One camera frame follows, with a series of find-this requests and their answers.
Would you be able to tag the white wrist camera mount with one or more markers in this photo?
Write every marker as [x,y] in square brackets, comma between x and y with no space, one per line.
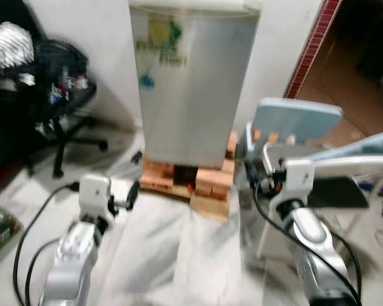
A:
[94,194]
[297,182]

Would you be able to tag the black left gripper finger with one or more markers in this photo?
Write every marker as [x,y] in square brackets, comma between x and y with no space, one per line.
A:
[133,194]

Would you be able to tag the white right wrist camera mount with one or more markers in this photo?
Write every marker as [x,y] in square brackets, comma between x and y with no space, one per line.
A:
[297,182]

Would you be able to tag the silver mini fridge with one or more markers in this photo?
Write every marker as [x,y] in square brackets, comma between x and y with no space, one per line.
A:
[198,95]

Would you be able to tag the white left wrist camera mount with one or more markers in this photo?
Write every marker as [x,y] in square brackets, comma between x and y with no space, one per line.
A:
[94,194]

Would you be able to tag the red brick pattern strip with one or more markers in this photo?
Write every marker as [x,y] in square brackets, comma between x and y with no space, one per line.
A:
[313,48]

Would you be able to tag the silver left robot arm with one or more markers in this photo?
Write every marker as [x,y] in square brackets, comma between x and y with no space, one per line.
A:
[73,255]

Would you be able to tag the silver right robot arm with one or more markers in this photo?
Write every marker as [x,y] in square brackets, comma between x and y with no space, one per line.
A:
[316,248]

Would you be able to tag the black office chair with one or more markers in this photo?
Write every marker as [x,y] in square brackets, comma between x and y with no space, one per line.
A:
[60,76]

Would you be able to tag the green snack packet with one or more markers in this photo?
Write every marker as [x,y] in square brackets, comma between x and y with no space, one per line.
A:
[0,229]

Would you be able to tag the flat black item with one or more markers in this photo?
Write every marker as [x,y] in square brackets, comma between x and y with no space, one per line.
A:
[338,194]

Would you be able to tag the white blue chair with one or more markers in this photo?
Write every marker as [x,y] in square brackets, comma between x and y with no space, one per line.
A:
[364,159]

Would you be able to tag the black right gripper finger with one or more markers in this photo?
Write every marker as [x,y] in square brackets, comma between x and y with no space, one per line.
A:
[251,172]

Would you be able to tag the wooden pallet blocks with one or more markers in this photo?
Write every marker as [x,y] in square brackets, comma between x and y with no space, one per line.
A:
[210,185]

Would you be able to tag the light blue folding chair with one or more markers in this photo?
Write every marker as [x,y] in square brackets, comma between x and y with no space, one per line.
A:
[297,121]

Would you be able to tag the silver striped bag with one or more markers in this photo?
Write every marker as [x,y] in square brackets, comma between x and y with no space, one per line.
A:
[7,46]

